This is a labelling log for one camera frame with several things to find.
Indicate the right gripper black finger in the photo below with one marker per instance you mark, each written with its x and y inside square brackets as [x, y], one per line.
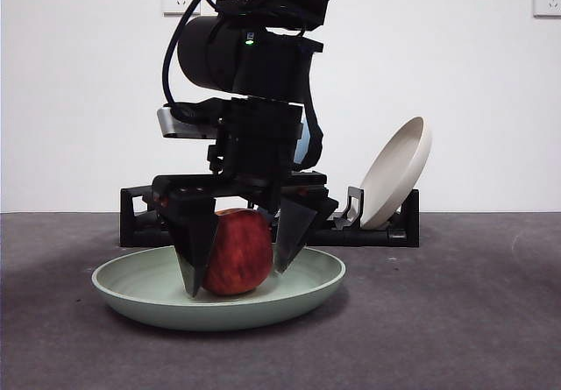
[291, 232]
[193, 241]

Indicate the red apple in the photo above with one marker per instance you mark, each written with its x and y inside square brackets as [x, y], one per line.
[241, 254]

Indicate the pale green round plate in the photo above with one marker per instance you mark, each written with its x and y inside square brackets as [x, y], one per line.
[144, 307]

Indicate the light blue round plate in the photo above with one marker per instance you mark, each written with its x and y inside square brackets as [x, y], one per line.
[302, 151]

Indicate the black plastic plate rack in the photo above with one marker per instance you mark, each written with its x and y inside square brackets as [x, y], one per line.
[372, 236]

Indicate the cream round deep plate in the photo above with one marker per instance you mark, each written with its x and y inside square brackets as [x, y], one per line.
[394, 175]

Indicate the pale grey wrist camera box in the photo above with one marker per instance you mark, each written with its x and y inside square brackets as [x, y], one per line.
[166, 125]

